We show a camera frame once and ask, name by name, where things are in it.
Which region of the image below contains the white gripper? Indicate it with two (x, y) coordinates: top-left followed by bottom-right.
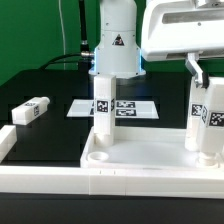
(141, 0), (224, 88)

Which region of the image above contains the white desk top tray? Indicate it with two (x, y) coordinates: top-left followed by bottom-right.
(79, 125), (224, 169)

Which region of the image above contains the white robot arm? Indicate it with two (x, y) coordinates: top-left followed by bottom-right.
(90, 0), (224, 88)

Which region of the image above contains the white marker board with tags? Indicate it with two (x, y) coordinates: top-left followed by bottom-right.
(67, 99), (159, 119)

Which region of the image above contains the black cable with connector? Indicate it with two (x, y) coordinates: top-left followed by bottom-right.
(39, 0), (96, 71)

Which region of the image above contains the white thin cable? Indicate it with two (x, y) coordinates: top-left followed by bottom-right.
(58, 0), (67, 70)

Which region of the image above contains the white U-shaped fence frame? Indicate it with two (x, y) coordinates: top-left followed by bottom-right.
(0, 125), (224, 196)

